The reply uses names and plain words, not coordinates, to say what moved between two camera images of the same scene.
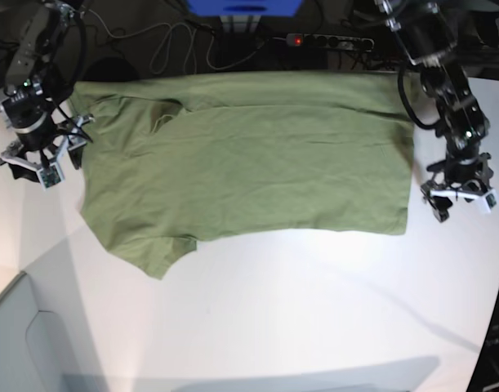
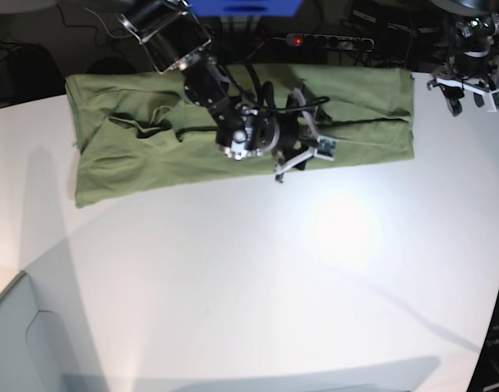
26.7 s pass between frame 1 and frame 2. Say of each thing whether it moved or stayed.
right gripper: moved
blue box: stayed
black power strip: stayed
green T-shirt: moved
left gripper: moved
